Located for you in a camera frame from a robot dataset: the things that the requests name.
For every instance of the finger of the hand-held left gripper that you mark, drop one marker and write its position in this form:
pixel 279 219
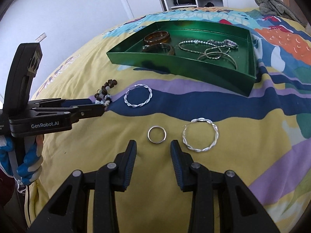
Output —
pixel 55 101
pixel 92 112

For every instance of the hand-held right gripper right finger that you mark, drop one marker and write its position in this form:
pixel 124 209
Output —
pixel 178 167

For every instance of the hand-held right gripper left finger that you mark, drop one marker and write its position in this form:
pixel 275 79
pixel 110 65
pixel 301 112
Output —
pixel 128 167

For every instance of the green metal tray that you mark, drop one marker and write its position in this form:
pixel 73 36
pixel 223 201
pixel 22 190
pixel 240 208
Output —
pixel 194 77

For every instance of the orange translucent bangle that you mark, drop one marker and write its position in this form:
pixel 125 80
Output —
pixel 155 40

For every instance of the brown marbled bangle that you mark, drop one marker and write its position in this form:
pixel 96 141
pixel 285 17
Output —
pixel 168 50

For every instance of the thin gold bangle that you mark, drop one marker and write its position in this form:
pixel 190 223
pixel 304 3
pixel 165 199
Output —
pixel 233 62

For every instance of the silver rhinestone pendant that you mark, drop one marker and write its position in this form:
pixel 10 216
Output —
pixel 232 44

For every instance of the person's left hand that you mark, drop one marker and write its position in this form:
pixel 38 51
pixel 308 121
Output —
pixel 26 165

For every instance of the twisted silver hoop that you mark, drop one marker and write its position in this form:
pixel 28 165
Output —
pixel 138 105
pixel 194 148

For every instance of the small black item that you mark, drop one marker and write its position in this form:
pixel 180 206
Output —
pixel 209 4

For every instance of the grey crumpled cloth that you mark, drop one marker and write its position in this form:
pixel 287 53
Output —
pixel 274 7

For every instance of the wall switch plate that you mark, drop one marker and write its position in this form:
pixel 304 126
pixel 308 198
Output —
pixel 40 37

